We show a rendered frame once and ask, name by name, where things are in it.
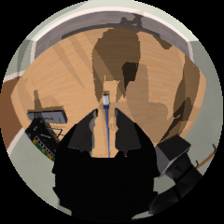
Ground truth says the black network port rack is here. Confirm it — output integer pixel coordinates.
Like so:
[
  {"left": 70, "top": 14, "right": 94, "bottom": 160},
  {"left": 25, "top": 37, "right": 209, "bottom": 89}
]
[{"left": 24, "top": 110, "right": 67, "bottom": 162}]

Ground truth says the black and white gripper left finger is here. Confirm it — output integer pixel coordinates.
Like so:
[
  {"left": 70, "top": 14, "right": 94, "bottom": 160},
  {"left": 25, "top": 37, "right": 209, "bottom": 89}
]
[{"left": 51, "top": 108, "right": 98, "bottom": 174}]

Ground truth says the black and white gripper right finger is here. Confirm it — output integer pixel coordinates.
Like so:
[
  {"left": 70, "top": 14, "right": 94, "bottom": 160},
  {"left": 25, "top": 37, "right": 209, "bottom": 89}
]
[{"left": 115, "top": 108, "right": 160, "bottom": 178}]

